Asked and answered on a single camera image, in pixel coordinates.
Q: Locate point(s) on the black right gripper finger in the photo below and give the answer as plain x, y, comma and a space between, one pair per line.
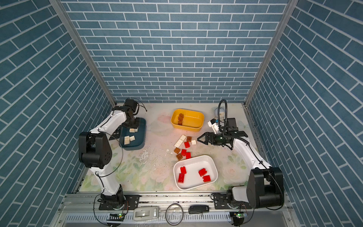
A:
203, 137
205, 142

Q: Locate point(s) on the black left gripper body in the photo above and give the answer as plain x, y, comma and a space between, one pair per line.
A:
133, 123

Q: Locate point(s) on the black calculator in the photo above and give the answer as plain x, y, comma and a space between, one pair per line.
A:
115, 135

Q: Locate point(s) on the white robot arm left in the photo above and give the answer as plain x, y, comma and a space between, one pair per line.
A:
95, 152

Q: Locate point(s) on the white plastic bin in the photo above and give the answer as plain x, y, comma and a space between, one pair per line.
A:
192, 179

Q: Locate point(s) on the black key fob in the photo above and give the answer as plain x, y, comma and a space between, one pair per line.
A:
198, 209

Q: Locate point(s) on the yellow plastic bin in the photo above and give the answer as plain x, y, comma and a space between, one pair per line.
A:
193, 120

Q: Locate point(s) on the dark teal plastic bin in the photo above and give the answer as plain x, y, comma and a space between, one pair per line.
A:
139, 134

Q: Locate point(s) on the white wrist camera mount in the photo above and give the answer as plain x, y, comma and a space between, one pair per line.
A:
213, 124

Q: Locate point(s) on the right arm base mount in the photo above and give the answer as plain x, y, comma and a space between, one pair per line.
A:
223, 202

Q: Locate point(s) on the aluminium rail base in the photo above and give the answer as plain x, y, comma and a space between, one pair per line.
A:
82, 210

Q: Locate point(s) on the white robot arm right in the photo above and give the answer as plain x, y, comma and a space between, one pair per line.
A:
265, 186

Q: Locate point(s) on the red square lego brick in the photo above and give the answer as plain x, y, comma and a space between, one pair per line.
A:
187, 144

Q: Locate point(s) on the red lego brick lowest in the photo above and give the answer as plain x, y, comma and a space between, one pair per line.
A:
188, 155

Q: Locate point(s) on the grey plastic box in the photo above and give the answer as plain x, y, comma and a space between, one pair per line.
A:
146, 213

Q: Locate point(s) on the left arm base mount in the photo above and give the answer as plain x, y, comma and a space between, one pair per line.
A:
111, 203

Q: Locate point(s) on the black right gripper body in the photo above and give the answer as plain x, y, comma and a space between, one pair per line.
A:
219, 139

